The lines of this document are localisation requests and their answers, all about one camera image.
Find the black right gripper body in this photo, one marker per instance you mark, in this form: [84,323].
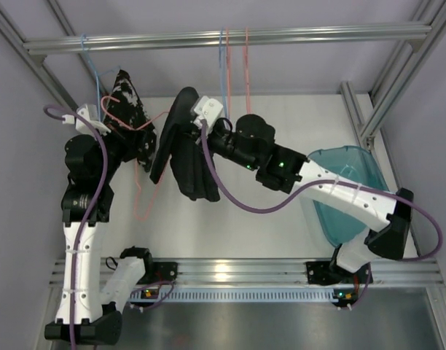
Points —
[200,132]

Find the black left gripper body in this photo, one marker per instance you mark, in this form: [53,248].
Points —
[120,138]

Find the black trousers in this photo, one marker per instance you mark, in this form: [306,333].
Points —
[178,148]

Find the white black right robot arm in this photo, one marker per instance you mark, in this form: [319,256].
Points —
[386,216]

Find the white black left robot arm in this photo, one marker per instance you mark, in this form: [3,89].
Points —
[89,313]

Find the black white patterned garment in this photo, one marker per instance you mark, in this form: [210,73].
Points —
[125,110]

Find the teal plastic bin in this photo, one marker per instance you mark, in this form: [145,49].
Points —
[355,164]

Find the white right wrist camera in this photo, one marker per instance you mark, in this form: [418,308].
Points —
[207,110]

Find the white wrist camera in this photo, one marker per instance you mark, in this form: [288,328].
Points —
[90,113]
[207,110]

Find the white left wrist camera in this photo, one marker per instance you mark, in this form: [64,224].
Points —
[90,113]

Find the blue empty wire hanger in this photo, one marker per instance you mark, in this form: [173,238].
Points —
[222,69]

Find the pink empty wire hanger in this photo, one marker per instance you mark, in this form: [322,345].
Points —
[228,69]

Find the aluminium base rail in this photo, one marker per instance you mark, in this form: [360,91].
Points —
[291,272]

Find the perforated grey cable duct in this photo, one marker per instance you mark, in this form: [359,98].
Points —
[244,295]

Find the aluminium frame post left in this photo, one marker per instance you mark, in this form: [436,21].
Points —
[15,38]

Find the aluminium frame post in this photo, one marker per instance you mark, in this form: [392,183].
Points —
[402,67]
[15,38]

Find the aluminium hanging rail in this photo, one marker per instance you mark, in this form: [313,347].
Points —
[238,37]

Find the aluminium frame post right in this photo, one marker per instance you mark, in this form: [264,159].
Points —
[402,67]

